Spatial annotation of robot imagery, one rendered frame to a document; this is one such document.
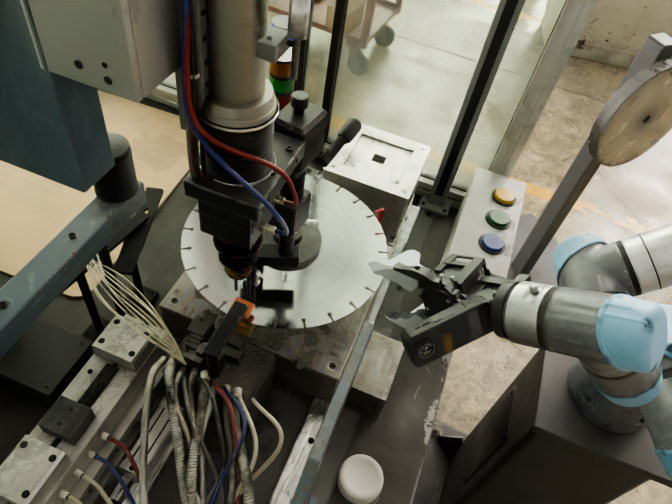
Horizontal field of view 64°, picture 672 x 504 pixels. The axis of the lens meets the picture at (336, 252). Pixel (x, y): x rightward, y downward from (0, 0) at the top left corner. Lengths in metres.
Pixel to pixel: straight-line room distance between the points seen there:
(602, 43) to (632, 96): 2.28
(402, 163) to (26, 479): 0.83
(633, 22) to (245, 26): 3.57
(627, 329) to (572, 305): 0.06
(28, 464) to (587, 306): 0.68
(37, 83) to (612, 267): 0.66
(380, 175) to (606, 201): 1.88
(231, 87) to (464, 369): 1.60
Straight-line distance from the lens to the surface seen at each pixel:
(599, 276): 0.76
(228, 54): 0.47
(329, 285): 0.83
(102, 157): 0.58
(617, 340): 0.61
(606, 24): 3.90
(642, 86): 1.68
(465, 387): 1.92
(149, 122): 1.43
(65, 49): 0.47
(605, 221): 2.75
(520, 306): 0.65
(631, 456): 1.12
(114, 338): 0.86
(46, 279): 0.75
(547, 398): 1.09
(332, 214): 0.93
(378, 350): 0.93
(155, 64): 0.46
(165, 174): 1.28
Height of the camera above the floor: 1.61
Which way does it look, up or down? 49 degrees down
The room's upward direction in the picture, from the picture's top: 12 degrees clockwise
